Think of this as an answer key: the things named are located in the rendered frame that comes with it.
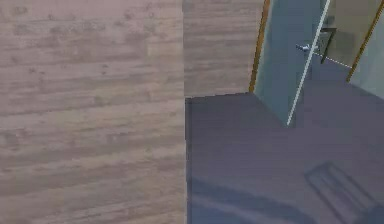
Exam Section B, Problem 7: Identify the grey-blue room door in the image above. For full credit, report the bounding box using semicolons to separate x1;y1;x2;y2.
253;0;332;127

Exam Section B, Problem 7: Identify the silver door handle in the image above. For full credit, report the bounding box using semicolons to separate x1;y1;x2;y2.
295;43;319;53

